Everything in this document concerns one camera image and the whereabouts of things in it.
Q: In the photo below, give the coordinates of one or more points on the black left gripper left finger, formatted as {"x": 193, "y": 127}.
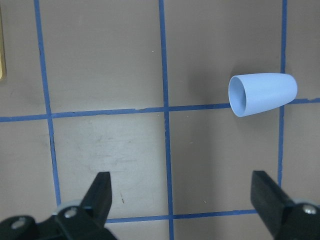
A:
{"x": 86, "y": 220}

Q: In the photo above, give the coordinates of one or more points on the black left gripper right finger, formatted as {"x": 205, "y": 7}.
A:
{"x": 284, "y": 217}

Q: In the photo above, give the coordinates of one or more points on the wooden mug tree stand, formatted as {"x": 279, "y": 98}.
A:
{"x": 2, "y": 53}

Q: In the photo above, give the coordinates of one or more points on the light blue cup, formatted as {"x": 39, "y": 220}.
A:
{"x": 254, "y": 93}

